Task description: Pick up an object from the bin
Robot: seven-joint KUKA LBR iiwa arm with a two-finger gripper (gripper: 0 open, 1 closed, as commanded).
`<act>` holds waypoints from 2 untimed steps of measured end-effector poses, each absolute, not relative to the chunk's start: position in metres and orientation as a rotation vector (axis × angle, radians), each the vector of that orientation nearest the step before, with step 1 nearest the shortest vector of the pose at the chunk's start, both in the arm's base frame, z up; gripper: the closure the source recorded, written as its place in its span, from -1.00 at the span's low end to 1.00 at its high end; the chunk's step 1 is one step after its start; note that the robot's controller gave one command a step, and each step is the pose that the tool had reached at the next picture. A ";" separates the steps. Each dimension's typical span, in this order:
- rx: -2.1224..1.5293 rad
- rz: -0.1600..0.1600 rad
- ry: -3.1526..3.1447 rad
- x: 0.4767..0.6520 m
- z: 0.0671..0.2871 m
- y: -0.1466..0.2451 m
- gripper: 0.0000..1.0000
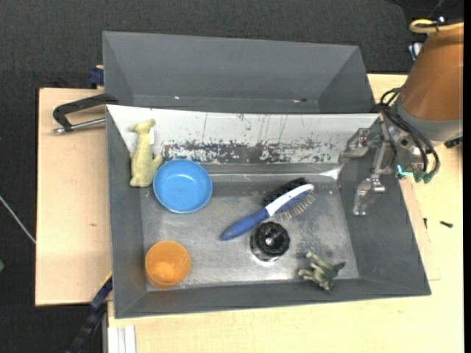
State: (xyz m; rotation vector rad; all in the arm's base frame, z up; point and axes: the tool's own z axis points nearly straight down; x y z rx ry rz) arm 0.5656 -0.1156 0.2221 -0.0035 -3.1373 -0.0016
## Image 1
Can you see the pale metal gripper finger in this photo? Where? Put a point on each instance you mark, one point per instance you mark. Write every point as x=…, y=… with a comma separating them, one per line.
x=368, y=189
x=358, y=143

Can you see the small black screw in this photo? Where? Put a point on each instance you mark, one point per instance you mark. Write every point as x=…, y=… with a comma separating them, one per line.
x=446, y=224

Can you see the green toy animal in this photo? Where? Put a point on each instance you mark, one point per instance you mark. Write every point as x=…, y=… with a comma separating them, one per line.
x=322, y=270

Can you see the black round lid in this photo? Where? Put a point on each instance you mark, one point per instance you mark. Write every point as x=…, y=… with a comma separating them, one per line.
x=269, y=239

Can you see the blue and white hair brush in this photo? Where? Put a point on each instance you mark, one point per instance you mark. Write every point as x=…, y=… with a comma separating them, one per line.
x=257, y=217

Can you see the grey metal bin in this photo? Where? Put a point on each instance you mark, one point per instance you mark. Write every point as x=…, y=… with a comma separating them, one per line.
x=228, y=68

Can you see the blue bowl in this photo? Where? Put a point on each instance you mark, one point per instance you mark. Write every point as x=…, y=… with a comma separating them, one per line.
x=182, y=186

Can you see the orange plastic cup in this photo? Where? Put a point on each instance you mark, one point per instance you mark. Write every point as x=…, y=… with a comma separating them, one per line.
x=167, y=265

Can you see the yellow plush toy dog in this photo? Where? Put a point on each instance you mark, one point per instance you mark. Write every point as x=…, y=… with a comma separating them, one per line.
x=142, y=156

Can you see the brown cardboard board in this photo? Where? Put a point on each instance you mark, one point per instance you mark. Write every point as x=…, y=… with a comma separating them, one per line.
x=70, y=197

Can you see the black cylinder on white bracket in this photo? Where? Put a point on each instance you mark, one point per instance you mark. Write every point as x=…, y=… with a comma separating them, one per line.
x=453, y=142

